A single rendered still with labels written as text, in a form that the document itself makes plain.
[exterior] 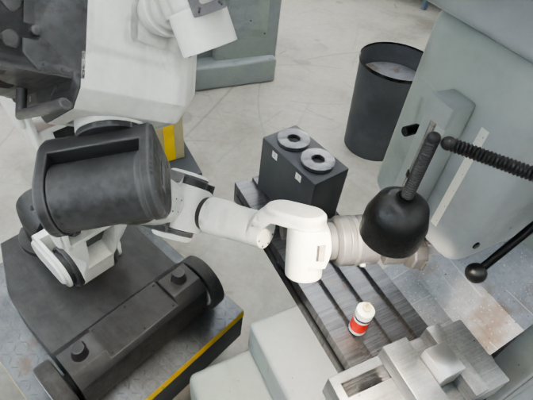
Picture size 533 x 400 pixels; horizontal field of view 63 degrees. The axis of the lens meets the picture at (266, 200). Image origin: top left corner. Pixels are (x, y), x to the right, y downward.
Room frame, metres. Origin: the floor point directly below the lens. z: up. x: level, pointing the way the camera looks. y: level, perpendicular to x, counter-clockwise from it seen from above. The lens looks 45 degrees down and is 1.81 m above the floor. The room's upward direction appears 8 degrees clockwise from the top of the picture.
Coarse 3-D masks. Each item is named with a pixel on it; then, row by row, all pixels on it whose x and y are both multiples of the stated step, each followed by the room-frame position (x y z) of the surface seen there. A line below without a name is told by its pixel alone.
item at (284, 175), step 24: (264, 144) 0.94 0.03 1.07; (288, 144) 0.92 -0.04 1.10; (312, 144) 0.95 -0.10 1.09; (264, 168) 0.93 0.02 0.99; (288, 168) 0.86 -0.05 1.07; (312, 168) 0.83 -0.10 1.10; (336, 168) 0.86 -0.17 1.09; (264, 192) 0.92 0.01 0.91; (288, 192) 0.85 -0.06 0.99; (312, 192) 0.79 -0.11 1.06; (336, 192) 0.85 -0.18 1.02
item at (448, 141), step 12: (444, 144) 0.33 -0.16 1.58; (456, 144) 0.33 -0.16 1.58; (468, 144) 0.33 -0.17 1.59; (468, 156) 0.32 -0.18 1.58; (480, 156) 0.32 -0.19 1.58; (492, 156) 0.32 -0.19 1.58; (504, 156) 0.32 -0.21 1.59; (504, 168) 0.31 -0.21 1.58; (516, 168) 0.31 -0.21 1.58; (528, 168) 0.31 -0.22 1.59; (528, 180) 0.30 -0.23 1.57
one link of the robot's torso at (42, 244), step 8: (40, 232) 0.80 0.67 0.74; (40, 240) 0.77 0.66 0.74; (48, 240) 0.79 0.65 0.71; (40, 248) 0.75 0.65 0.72; (48, 248) 0.78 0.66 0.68; (120, 248) 0.81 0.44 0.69; (40, 256) 0.75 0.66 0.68; (48, 256) 0.72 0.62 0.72; (48, 264) 0.72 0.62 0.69; (56, 264) 0.70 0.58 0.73; (56, 272) 0.69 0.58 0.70; (64, 272) 0.68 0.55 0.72; (64, 280) 0.67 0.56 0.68
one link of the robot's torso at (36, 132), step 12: (0, 96) 0.65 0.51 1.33; (12, 108) 0.63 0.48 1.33; (12, 120) 0.64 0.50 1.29; (24, 120) 0.63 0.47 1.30; (36, 120) 0.70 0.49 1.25; (24, 132) 0.64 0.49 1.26; (36, 132) 0.63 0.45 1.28; (48, 132) 0.64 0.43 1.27; (60, 132) 0.69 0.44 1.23; (72, 132) 0.71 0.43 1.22; (36, 144) 0.62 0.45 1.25
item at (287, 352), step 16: (272, 320) 0.56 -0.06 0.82; (288, 320) 0.56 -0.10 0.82; (304, 320) 0.57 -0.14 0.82; (256, 336) 0.51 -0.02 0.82; (272, 336) 0.51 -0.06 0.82; (288, 336) 0.52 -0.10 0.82; (304, 336) 0.53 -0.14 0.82; (256, 352) 0.50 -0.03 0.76; (272, 352) 0.47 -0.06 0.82; (288, 352) 0.48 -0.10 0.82; (304, 352) 0.48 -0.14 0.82; (320, 352) 0.49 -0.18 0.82; (272, 368) 0.44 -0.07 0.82; (288, 368) 0.44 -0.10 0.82; (304, 368) 0.44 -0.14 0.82; (320, 368) 0.45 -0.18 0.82; (272, 384) 0.42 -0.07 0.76; (288, 384) 0.40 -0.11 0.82; (304, 384) 0.41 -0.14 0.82; (320, 384) 0.41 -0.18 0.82
